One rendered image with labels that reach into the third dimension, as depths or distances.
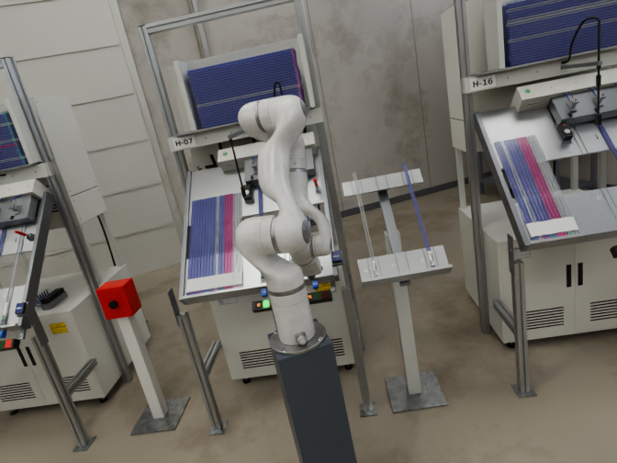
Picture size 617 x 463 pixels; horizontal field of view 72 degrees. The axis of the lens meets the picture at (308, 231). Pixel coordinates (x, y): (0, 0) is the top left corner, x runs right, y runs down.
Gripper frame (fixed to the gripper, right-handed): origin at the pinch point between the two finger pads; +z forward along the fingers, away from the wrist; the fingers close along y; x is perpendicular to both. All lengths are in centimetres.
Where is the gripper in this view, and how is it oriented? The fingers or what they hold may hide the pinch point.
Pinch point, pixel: (311, 275)
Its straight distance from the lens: 169.4
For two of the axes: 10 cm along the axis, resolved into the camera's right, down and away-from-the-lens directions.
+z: 1.8, 4.9, 8.5
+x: -0.9, -8.6, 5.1
